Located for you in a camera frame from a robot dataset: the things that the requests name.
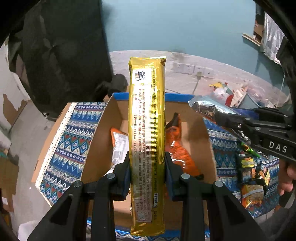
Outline black cloth covered cabinet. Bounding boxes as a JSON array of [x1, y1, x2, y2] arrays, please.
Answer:
[[9, 0, 115, 119]]

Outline large orange red snack packet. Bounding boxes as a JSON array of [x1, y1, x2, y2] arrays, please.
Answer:
[[110, 127, 130, 172]]

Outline gold snack packet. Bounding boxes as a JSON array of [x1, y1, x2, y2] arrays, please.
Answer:
[[128, 56, 167, 237]]

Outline wooden window sill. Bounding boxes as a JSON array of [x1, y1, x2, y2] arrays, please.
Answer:
[[242, 33, 262, 47]]

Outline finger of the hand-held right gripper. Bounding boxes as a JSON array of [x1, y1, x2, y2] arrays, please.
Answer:
[[231, 107, 292, 121], [214, 110, 255, 139]]

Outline light blue trash bin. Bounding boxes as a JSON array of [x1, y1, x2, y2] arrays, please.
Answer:
[[240, 92, 278, 110]]

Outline blue cardboard box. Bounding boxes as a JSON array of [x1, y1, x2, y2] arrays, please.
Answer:
[[81, 92, 219, 235]]

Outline silver curtain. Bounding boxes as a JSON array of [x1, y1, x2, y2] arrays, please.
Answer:
[[262, 14, 287, 66]]

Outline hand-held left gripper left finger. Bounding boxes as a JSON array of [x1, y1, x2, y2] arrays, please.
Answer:
[[26, 152, 131, 241]]

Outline white plastic bag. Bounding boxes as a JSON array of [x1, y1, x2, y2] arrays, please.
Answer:
[[18, 220, 48, 241]]

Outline orange clear snack packet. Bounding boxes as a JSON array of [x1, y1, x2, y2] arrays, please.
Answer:
[[165, 113, 205, 181]]

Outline small yellow snack packet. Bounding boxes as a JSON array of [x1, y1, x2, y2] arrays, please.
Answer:
[[240, 184, 267, 209]]

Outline grey plug cable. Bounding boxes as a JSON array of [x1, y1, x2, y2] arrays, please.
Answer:
[[193, 72, 202, 96]]

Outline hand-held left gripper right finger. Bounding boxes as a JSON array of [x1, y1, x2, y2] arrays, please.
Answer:
[[164, 152, 271, 241]]

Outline person's right hand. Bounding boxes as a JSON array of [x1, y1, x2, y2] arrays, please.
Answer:
[[277, 159, 296, 207]]

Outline printed blanket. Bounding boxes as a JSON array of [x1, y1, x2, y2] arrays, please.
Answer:
[[35, 101, 282, 241]]

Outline silver snack packet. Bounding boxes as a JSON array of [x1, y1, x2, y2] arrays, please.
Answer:
[[188, 97, 250, 141]]

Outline green snack packet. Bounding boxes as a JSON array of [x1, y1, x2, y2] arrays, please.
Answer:
[[240, 141, 261, 158]]

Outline white red paper bag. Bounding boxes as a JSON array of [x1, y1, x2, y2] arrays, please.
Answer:
[[231, 84, 249, 108]]

